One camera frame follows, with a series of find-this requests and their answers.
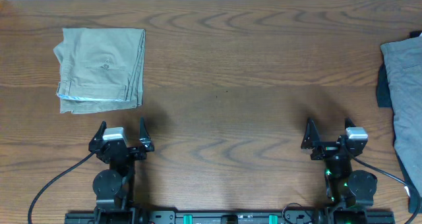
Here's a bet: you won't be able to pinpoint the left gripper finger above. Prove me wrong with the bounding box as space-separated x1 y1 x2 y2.
93 121 107 142
139 117 151 146

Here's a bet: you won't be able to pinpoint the grey shorts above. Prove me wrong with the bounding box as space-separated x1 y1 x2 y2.
380 36 421 192

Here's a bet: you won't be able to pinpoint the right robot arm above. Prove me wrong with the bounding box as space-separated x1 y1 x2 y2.
301 118 378 223

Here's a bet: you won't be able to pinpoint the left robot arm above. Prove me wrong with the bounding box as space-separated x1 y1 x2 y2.
88 119 154 224

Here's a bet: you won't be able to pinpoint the black t-shirt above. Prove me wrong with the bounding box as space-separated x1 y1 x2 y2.
376 30 422 214

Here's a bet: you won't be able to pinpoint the folded khaki shorts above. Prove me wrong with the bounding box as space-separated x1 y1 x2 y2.
53 28 146 114

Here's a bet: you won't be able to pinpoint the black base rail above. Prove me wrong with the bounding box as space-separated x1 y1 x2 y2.
64 210 396 224

